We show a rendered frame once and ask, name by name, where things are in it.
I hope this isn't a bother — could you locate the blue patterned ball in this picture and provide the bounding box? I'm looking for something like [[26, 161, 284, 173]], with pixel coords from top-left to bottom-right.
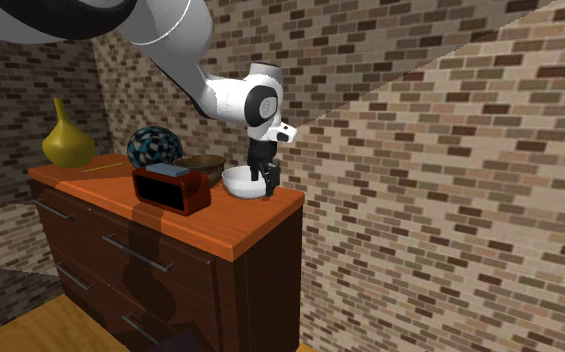
[[126, 126, 184, 170]]

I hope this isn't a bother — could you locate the red box with black front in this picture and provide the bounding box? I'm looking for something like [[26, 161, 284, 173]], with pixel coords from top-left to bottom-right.
[[132, 163, 212, 217]]

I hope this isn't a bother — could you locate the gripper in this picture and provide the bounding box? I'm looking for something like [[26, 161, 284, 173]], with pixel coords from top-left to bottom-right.
[[247, 138, 281, 198]]

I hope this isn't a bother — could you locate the wooden chest of drawers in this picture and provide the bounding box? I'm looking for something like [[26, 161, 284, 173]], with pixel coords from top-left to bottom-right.
[[27, 153, 306, 352]]

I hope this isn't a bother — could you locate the yellow pencil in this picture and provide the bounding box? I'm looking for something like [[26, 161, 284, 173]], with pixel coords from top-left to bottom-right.
[[79, 162, 125, 174]]

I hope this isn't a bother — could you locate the dark wooden bowl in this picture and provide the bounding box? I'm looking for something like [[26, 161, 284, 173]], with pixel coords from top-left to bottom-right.
[[173, 154, 228, 188]]

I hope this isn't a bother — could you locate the white bowl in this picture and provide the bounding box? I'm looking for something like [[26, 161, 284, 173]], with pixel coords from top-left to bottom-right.
[[221, 165, 269, 200]]

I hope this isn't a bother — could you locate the yellow vase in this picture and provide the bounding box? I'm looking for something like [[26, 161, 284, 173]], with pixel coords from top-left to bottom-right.
[[41, 97, 97, 170]]

